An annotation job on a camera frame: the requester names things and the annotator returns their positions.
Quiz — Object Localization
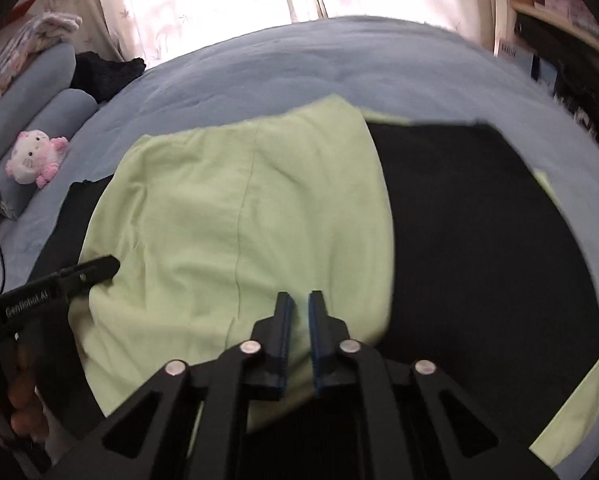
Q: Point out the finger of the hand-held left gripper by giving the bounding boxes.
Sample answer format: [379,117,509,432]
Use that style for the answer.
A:
[62,255,121,306]

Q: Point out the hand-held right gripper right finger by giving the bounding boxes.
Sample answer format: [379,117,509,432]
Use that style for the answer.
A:
[307,290,560,480]

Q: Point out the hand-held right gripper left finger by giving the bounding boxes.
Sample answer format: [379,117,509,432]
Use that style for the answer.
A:
[44,291,296,480]

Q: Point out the black and green garment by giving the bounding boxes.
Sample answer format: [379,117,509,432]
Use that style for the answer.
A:
[27,94,599,480]

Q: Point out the person's left hand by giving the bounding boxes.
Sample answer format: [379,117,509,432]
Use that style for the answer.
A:
[0,340,50,445]

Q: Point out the pink and white plush toy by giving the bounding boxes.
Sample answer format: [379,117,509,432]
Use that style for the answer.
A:
[4,130,69,189]

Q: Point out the blue-grey pillow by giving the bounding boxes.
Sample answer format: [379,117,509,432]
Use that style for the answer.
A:
[0,89,99,218]
[0,42,78,156]

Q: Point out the black fuzzy cloth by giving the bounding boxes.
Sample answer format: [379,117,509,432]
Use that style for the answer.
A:
[72,52,147,106]

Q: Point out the floral patterned cloth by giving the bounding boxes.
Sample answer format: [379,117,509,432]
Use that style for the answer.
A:
[0,12,83,111]

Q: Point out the orange headboard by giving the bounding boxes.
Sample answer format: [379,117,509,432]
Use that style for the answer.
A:
[0,0,45,28]

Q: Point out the white floral curtain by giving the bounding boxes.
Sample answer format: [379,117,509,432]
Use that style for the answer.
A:
[94,0,495,68]

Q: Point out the blue-grey bed blanket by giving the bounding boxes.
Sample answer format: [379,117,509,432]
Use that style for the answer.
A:
[0,15,599,311]

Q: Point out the white box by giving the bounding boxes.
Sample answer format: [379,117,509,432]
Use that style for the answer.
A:
[497,37,535,68]

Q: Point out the wooden shelf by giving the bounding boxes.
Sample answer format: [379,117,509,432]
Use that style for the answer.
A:
[509,0,599,68]

